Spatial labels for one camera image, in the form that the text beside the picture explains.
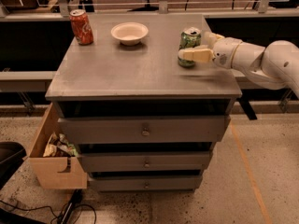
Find white paper bowl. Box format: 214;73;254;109
111;22;149;46

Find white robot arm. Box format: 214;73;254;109
178;32;299;98

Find bottom grey drawer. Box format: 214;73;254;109
89;175;202;192

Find top grey drawer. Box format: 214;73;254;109
59;116;230;145

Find open wooden side drawer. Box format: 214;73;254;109
29;105;87;189

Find snack bags in drawer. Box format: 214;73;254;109
43;133;78;158

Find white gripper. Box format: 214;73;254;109
178;32;242;69

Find grey drawer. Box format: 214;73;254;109
78;151;211;173
89;175;202;192
59;116;230;145

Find green soda can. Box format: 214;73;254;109
178;27;201;68

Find middle grey drawer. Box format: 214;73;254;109
78;151;211;173

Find orange soda can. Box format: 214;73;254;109
70;9;93;45

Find black cable on floor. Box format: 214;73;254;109
0;199;98;224

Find black object at left edge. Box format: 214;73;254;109
0;142;26;189

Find grey drawer cabinet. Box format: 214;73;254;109
46;13;241;181

